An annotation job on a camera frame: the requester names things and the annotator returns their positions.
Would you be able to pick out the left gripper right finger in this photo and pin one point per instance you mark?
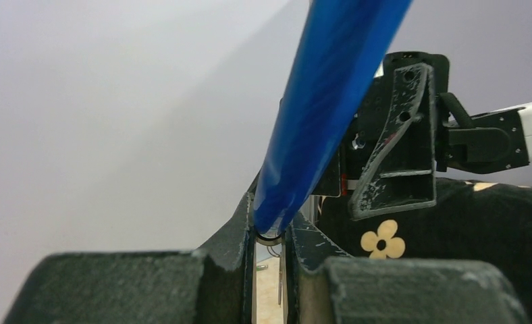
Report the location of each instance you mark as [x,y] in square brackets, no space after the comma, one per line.
[325,284]

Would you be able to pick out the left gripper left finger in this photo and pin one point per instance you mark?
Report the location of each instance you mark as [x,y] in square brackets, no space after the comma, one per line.
[210,284]

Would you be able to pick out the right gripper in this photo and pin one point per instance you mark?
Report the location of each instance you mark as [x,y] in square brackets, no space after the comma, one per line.
[386,159]

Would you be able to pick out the blue cable lock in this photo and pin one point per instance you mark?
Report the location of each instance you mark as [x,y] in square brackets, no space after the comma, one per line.
[340,49]

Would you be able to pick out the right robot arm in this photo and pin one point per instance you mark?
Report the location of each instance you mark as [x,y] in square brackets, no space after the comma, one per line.
[485,143]

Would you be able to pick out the black floral blanket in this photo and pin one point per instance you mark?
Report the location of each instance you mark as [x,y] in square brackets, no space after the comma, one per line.
[474,220]

